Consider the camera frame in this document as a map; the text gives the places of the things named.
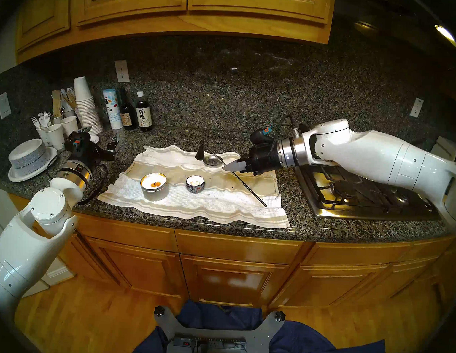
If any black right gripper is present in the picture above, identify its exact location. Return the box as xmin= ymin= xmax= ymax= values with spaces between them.
xmin=223 ymin=141 xmax=285 ymax=177

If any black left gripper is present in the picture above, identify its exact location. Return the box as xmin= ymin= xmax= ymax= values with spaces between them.
xmin=66 ymin=125 xmax=120 ymax=172

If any black metal candle snuffer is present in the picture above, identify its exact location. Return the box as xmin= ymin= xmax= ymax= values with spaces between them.
xmin=194 ymin=142 xmax=270 ymax=208

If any small patterned tin candle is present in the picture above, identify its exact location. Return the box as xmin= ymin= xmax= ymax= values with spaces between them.
xmin=185 ymin=175 xmax=206 ymax=195

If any silver tin candle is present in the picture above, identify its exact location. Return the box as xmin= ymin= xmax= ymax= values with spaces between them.
xmin=140 ymin=172 xmax=168 ymax=202

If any white salt canister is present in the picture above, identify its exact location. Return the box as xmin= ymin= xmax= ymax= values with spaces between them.
xmin=101 ymin=88 xmax=125 ymax=130

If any stack of white paper cups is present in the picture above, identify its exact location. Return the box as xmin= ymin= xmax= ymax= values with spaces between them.
xmin=72 ymin=76 xmax=104 ymax=136

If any dark olive oil bottle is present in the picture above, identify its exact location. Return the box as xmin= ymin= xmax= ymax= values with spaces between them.
xmin=118 ymin=88 xmax=138 ymax=131

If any white beige striped towel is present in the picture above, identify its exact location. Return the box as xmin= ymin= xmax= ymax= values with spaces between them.
xmin=97 ymin=142 xmax=293 ymax=231

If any soy sauce bottle white cap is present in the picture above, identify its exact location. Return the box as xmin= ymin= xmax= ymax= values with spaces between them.
xmin=134 ymin=91 xmax=154 ymax=132

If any bundle of wooden stirrers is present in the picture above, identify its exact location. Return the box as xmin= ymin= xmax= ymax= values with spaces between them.
xmin=61 ymin=87 xmax=78 ymax=112

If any brown paper chopstick sleeve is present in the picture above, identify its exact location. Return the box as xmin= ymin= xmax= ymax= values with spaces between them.
xmin=51 ymin=90 xmax=63 ymax=117

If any stack of paper bowls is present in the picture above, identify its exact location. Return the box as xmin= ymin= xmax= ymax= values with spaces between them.
xmin=8 ymin=138 xmax=51 ymax=171

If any stack of paper plates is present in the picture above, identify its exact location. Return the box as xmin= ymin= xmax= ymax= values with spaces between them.
xmin=8 ymin=145 xmax=59 ymax=184

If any wooden base cabinet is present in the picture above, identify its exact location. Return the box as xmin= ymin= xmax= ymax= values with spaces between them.
xmin=4 ymin=193 xmax=456 ymax=317

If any stainless gas stove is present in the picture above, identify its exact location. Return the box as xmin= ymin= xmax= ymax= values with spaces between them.
xmin=293 ymin=164 xmax=443 ymax=223

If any dim hood lamp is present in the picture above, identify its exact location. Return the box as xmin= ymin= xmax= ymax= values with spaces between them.
xmin=353 ymin=20 xmax=380 ymax=33

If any dark blue cloth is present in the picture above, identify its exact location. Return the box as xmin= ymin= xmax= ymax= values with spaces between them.
xmin=131 ymin=298 xmax=388 ymax=353

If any white box appliance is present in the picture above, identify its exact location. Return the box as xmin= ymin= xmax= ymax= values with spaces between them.
xmin=430 ymin=136 xmax=456 ymax=162

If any lit hood lamp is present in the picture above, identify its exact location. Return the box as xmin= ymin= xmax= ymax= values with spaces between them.
xmin=434 ymin=24 xmax=456 ymax=51

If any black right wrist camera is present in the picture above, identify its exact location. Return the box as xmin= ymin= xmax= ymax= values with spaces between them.
xmin=250 ymin=124 xmax=273 ymax=145

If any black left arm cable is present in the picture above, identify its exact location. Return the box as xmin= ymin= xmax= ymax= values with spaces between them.
xmin=77 ymin=162 xmax=109 ymax=207

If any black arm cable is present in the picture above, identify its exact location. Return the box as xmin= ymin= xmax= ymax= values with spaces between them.
xmin=270 ymin=114 xmax=300 ymax=152
xmin=77 ymin=162 xmax=109 ymax=207

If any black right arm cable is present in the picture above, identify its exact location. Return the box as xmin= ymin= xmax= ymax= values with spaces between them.
xmin=270 ymin=114 xmax=300 ymax=152

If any white wall outlet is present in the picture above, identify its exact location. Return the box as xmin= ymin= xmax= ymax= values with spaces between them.
xmin=409 ymin=97 xmax=424 ymax=119
xmin=114 ymin=60 xmax=131 ymax=83

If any white light switch plate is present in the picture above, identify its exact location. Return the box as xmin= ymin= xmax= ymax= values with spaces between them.
xmin=0 ymin=92 xmax=12 ymax=120

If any wooden wall cabinet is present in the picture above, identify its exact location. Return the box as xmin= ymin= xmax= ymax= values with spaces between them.
xmin=14 ymin=0 xmax=336 ymax=76

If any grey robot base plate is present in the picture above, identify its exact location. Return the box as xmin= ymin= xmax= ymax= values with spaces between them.
xmin=153 ymin=306 xmax=286 ymax=353

